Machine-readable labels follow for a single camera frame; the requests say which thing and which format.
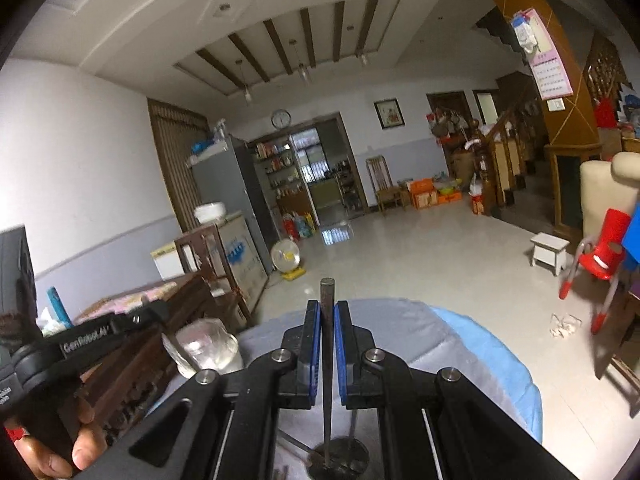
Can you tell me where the framed picture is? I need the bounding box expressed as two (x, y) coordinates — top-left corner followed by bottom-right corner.
(373, 99), (403, 131)

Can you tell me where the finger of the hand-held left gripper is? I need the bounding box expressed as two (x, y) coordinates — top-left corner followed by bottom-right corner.
(111, 300), (172, 336)

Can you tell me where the wooden chair with purple seat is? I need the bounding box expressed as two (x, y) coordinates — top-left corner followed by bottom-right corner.
(595, 270), (640, 381)

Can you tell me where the white bowl with plastic wrap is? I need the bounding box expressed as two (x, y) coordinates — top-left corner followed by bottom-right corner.
(172, 317), (244, 378)

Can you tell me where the blue jacket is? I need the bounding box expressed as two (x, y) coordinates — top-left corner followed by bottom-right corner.
(622, 210), (640, 263)

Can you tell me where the blue table cover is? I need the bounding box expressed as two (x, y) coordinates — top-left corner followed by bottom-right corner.
(240, 305), (545, 446)

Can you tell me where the white freezer with blue print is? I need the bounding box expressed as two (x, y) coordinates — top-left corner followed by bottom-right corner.
(215, 212), (271, 311)

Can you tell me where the grey tablecloth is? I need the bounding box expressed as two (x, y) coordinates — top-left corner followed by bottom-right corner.
(145, 299), (506, 480)

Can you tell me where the cream armchair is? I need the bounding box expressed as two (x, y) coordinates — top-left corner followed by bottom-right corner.
(580, 152), (640, 251)

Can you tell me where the wooden stair railing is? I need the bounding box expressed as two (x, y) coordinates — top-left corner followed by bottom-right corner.
(480, 105), (531, 206)

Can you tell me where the crumpled white tissue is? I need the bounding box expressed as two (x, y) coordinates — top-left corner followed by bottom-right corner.
(550, 312), (583, 341)

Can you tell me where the white plastic bag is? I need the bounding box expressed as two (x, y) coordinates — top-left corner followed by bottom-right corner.
(510, 10), (540, 55)

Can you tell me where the grey refrigerator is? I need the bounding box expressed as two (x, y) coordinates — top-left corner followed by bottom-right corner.
(190, 135), (278, 261)

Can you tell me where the orange cardboard box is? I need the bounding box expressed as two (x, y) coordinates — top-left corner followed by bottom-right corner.
(410, 178), (438, 209)

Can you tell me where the small white stool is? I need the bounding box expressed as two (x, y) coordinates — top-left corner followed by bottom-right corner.
(530, 232), (571, 276)

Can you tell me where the pink wall calendar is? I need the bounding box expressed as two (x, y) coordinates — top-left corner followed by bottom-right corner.
(520, 8), (575, 101)

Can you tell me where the small white cabinet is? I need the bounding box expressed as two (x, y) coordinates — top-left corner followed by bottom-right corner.
(150, 241), (182, 281)

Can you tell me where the wooden shelf cabinet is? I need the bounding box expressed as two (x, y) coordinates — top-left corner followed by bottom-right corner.
(252, 140), (308, 226)

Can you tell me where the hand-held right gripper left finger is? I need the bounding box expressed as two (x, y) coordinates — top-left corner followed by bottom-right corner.
(87, 300), (322, 480)

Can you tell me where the person's left hand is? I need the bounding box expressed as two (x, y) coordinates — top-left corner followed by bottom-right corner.
(2, 395), (108, 480)

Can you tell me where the grey metal cup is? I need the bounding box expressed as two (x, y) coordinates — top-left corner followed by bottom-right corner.
(306, 436), (371, 480)

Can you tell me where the carved wooden bench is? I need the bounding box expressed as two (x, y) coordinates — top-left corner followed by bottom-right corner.
(75, 272), (251, 441)

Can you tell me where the red plastic chair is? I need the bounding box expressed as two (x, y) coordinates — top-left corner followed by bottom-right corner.
(559, 207), (633, 335)

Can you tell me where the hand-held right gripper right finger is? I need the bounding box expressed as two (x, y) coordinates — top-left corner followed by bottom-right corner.
(334, 300), (583, 480)

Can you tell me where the brown curtain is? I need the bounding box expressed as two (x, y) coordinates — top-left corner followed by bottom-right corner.
(147, 97), (208, 233)

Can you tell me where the metal kitchen cart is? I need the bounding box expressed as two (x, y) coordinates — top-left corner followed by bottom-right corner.
(337, 160), (363, 211)

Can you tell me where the pink checked cushion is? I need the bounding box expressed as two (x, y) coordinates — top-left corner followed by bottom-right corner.
(75, 280), (178, 326)

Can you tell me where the blue can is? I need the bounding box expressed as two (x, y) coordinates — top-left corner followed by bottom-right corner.
(46, 286), (73, 328)

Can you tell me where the round fan with yellow base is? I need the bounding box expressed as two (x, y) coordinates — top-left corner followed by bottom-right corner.
(270, 237), (307, 281)

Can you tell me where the wooden pillar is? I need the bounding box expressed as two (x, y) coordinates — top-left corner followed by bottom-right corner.
(462, 0), (603, 241)

